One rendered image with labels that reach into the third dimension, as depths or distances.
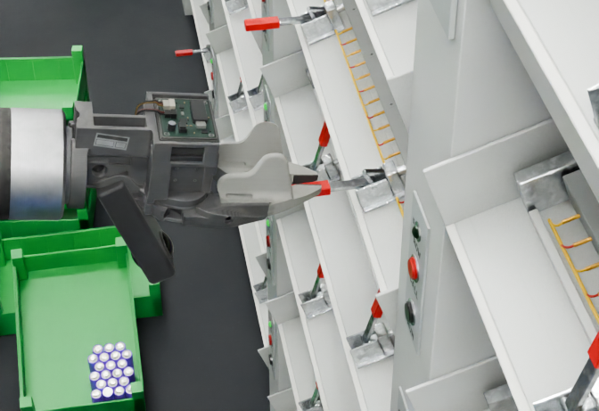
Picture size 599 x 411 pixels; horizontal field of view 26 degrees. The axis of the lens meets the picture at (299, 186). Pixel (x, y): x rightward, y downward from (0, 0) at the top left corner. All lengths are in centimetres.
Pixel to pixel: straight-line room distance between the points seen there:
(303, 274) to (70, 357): 74
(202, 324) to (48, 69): 58
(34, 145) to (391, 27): 29
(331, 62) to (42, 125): 37
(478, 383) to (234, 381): 136
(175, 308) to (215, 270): 12
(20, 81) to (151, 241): 150
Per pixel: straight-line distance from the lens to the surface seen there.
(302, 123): 155
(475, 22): 74
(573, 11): 64
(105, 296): 233
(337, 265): 136
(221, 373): 228
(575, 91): 59
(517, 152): 80
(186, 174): 105
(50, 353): 229
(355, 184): 112
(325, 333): 157
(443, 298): 87
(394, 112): 117
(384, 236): 110
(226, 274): 246
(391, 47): 97
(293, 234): 170
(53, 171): 102
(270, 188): 108
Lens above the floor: 169
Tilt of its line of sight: 40 degrees down
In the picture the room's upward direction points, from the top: straight up
